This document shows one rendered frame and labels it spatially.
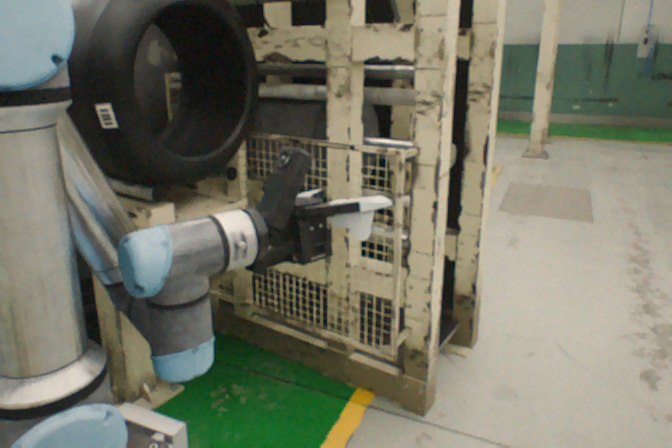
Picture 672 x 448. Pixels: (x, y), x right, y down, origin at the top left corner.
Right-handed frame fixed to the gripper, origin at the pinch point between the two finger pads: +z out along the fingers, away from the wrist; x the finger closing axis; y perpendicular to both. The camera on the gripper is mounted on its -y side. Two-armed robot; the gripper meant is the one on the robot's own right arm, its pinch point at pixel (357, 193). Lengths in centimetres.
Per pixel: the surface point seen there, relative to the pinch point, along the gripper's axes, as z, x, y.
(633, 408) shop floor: 136, -10, 106
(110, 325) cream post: -9, -127, 56
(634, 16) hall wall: 926, -299, -119
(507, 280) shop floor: 198, -99, 94
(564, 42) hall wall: 877, -395, -91
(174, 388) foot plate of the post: 10, -127, 88
